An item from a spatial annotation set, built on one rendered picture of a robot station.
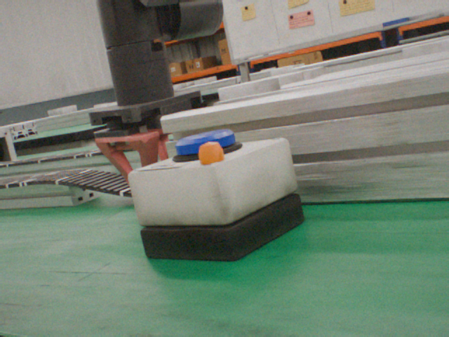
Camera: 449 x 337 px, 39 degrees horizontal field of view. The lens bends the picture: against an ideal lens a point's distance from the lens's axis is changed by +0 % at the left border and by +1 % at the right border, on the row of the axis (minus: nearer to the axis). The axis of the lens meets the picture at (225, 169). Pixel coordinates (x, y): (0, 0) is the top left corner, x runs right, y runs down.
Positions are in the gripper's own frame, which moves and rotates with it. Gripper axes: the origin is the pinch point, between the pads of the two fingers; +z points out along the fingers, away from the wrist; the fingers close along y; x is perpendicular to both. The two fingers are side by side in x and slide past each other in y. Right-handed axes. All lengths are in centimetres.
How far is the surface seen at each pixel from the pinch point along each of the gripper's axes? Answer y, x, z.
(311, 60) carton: 403, 193, 14
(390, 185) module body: -6.4, -26.5, -2.1
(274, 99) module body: -5.5, -18.0, -8.7
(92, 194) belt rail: 2.5, 13.6, 1.3
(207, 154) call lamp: -17.5, -20.2, -7.3
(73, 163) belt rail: 20.0, 36.8, 1.6
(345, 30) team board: 292, 111, -7
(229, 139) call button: -13.6, -19.1, -7.4
